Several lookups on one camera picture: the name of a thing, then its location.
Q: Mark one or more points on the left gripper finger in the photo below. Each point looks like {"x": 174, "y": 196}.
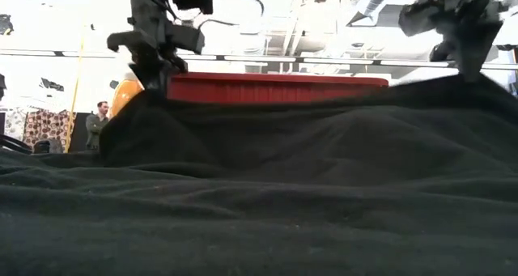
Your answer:
{"x": 151, "y": 73}
{"x": 180, "y": 63}

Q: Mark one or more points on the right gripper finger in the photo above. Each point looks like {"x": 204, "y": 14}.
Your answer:
{"x": 473, "y": 53}
{"x": 442, "y": 52}

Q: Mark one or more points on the black garment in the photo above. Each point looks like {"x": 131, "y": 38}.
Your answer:
{"x": 259, "y": 187}

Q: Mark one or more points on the red plastic laundry bin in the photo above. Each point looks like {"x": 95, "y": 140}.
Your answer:
{"x": 275, "y": 87}

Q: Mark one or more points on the orange spray bottle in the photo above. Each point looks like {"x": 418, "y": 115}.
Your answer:
{"x": 123, "y": 96}

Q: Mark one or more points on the person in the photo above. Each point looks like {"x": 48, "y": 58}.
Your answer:
{"x": 96, "y": 126}

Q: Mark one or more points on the black box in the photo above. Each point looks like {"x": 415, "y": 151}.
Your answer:
{"x": 79, "y": 132}

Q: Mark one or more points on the brown patterned cloth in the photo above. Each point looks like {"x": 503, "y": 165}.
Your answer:
{"x": 46, "y": 128}

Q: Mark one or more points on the black curved bar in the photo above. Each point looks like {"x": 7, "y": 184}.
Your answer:
{"x": 16, "y": 143}

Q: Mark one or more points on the ceiling light rail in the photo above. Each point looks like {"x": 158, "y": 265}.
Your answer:
{"x": 323, "y": 60}

